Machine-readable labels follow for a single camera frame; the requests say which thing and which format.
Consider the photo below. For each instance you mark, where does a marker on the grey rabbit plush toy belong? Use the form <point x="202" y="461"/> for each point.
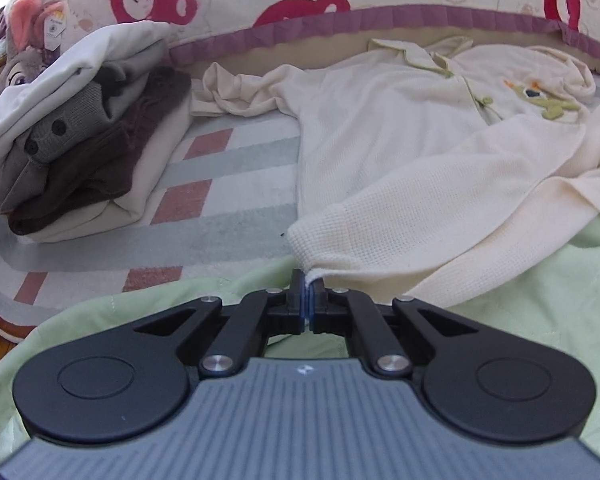
<point x="22" y="60"/>

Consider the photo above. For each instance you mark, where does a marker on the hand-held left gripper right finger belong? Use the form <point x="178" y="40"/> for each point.
<point x="320" y="310"/>

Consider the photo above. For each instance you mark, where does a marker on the white folded garment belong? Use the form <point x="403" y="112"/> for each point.
<point x="105" y="50"/>

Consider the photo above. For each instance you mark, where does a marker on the cream smooth garment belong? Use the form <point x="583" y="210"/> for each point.
<point x="230" y="87"/>

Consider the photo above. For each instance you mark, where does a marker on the dark brown folded garment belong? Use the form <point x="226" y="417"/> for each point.
<point x="120" y="160"/>

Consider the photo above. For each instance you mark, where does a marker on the grey knit buttoned cardigan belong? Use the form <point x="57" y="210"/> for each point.
<point x="55" y="130"/>

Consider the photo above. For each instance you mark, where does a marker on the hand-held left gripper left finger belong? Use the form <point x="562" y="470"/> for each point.
<point x="294" y="310"/>

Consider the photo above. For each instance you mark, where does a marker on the striped checked rug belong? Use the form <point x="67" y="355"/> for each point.
<point x="230" y="200"/>

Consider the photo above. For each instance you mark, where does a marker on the cream waffle pajama top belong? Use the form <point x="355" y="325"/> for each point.
<point x="390" y="160"/>

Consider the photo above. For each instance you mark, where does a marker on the light green blanket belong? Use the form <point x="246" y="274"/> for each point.
<point x="555" y="285"/>

